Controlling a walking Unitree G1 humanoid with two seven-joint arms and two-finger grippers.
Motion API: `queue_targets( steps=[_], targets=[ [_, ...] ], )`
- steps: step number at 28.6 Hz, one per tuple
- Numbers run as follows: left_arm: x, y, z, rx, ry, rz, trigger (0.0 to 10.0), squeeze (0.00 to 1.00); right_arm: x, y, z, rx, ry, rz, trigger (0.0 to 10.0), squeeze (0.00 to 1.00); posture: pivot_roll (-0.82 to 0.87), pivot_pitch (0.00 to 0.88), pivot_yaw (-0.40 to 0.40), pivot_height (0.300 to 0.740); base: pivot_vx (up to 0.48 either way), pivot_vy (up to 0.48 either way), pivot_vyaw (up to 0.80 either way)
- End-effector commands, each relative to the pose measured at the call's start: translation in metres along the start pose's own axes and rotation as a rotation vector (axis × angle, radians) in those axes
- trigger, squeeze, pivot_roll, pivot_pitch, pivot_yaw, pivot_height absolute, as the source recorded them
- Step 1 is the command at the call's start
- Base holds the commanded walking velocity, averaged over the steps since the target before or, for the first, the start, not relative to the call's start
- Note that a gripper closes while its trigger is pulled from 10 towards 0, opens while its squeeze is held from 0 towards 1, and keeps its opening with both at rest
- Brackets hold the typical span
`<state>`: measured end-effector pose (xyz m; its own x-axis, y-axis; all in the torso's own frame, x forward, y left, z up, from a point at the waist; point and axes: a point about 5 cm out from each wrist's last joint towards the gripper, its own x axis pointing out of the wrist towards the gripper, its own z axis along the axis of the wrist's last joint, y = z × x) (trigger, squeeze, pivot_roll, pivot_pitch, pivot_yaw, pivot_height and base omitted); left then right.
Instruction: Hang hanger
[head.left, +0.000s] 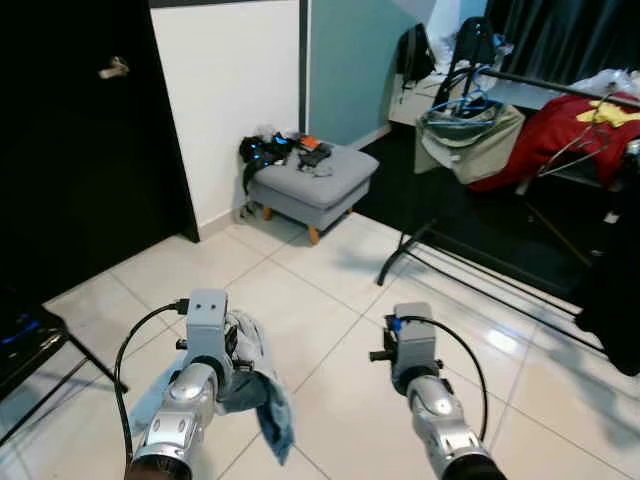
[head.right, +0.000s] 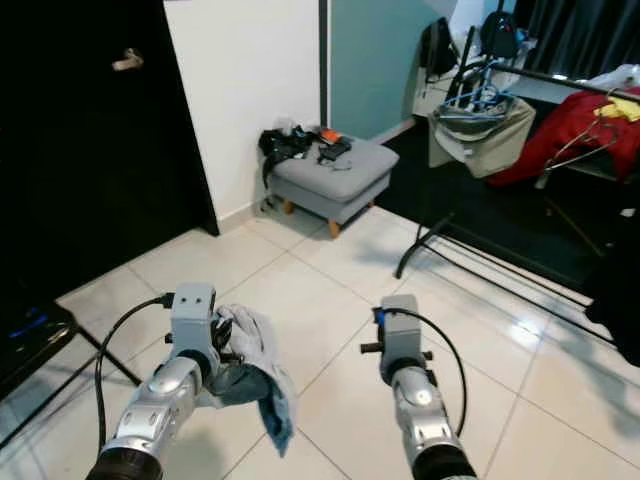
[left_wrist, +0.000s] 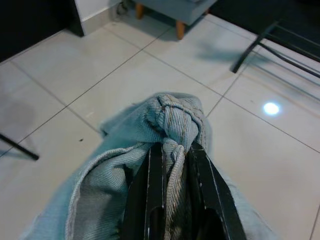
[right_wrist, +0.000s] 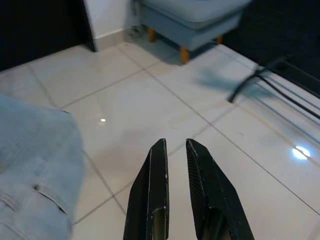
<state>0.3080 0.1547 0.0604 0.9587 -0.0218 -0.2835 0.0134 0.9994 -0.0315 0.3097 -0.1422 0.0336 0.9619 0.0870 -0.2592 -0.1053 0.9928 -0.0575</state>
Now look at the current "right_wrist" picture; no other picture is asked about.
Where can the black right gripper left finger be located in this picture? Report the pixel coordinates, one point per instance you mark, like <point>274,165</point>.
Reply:
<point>150,195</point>

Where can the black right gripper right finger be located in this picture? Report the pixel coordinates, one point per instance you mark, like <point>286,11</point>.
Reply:
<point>215,195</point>

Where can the blue denim shorts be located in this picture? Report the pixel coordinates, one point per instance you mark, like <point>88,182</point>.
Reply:
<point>37,162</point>

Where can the black metal clothes rack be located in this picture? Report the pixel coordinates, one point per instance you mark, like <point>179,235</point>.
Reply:
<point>240,86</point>

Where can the grey upholstered ottoman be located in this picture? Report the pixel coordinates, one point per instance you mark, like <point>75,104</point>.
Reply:
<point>190,25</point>

